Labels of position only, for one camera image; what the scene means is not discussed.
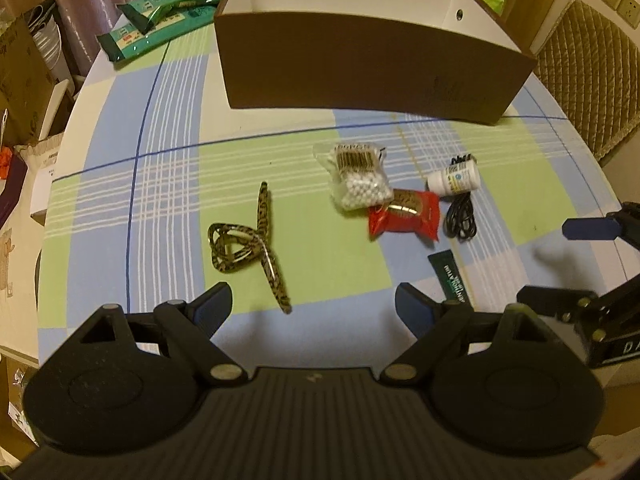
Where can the red snack packet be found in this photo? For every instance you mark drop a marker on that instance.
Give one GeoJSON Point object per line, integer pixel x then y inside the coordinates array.
{"type": "Point", "coordinates": [400, 222]}

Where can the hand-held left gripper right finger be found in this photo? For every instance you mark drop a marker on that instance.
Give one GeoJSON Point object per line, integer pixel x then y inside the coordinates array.
{"type": "Point", "coordinates": [414, 306]}

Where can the dark green sachet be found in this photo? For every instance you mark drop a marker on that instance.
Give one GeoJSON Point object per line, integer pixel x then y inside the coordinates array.
{"type": "Point", "coordinates": [447, 272]}

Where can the quilted beige chair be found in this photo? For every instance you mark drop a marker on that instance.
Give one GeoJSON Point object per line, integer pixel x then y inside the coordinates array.
{"type": "Point", "coordinates": [590, 75]}

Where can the stack of white bowls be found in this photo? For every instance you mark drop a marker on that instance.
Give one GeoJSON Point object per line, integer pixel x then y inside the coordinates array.
{"type": "Point", "coordinates": [47, 45]}

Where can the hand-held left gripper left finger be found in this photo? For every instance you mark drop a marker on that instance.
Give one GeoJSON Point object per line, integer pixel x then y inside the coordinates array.
{"type": "Point", "coordinates": [212, 306]}

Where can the brown wooden panel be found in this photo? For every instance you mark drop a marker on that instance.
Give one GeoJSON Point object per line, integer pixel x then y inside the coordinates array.
{"type": "Point", "coordinates": [535, 0]}

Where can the dark wooden box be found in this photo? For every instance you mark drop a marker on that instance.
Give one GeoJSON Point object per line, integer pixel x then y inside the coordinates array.
{"type": "Point", "coordinates": [10, 200]}

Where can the plaid tablecloth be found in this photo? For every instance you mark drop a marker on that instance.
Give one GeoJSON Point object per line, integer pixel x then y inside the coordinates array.
{"type": "Point", "coordinates": [300, 270]}

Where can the green wet wipe packet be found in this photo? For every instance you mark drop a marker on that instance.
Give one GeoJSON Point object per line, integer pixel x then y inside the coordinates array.
{"type": "Point", "coordinates": [150, 40]}
{"type": "Point", "coordinates": [170, 5]}

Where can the brown cardboard box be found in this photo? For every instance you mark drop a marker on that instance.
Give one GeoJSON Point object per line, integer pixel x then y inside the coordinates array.
{"type": "Point", "coordinates": [350, 70]}

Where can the leopard print hair clip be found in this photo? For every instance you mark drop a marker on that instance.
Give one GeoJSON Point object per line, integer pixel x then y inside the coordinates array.
{"type": "Point", "coordinates": [267, 260]}

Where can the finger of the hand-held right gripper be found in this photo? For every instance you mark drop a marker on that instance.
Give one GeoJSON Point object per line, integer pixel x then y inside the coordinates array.
{"type": "Point", "coordinates": [587, 229]}
{"type": "Point", "coordinates": [555, 300]}

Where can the small orange item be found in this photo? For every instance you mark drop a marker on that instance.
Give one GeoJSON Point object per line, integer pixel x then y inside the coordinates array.
{"type": "Point", "coordinates": [4, 162]}

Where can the white pill bottle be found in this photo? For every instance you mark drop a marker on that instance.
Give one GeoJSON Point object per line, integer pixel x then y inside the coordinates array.
{"type": "Point", "coordinates": [452, 180]}

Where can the cotton swab bag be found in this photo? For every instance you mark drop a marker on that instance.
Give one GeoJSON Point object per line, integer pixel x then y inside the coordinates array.
{"type": "Point", "coordinates": [357, 190]}

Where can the brown cardboard carton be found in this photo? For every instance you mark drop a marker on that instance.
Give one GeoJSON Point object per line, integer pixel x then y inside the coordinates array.
{"type": "Point", "coordinates": [25, 85]}

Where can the white cardboard box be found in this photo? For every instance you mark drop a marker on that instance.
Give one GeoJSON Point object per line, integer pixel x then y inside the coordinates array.
{"type": "Point", "coordinates": [47, 180]}

